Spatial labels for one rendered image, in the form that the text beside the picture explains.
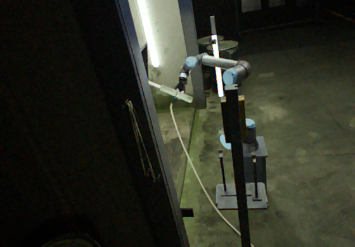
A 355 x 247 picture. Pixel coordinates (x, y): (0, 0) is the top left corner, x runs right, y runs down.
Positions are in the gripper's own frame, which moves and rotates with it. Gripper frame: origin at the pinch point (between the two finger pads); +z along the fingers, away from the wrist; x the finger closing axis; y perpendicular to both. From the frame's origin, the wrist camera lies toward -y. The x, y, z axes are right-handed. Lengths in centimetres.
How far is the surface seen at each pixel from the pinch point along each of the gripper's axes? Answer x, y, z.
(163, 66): -5, 166, -130
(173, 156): -50, 127, 18
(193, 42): -29, 117, -160
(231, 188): -44, -42, 71
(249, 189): -53, -49, 69
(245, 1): -204, 329, -564
